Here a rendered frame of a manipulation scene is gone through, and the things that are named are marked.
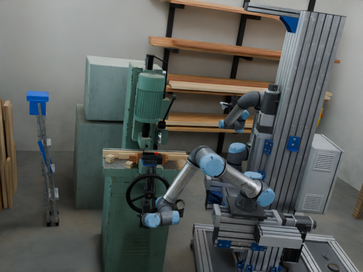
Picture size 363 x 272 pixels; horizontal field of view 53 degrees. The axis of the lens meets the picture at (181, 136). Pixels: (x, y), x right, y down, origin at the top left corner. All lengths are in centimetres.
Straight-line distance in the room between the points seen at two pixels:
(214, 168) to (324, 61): 95
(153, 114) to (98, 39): 237
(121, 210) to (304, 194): 124
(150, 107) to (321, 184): 123
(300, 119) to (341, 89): 333
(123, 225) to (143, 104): 87
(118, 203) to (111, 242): 32
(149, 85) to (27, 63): 254
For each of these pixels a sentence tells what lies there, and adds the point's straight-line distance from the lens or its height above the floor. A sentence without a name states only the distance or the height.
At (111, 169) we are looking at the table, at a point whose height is 89.
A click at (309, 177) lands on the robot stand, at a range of 251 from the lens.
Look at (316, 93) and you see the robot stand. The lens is 237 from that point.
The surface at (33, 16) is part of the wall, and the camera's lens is 459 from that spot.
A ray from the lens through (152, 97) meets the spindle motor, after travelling 237.
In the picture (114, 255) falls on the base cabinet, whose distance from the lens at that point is 279.
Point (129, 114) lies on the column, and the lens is 265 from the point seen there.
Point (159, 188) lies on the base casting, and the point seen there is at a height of 76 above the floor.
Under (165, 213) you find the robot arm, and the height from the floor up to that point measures 87.
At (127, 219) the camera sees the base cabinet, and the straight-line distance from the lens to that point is 262.
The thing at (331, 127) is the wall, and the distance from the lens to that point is 578.
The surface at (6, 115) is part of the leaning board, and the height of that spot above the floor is 82.
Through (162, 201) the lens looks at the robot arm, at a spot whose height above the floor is 88.
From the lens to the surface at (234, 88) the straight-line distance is 472.
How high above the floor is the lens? 193
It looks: 19 degrees down
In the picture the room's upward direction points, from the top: 8 degrees clockwise
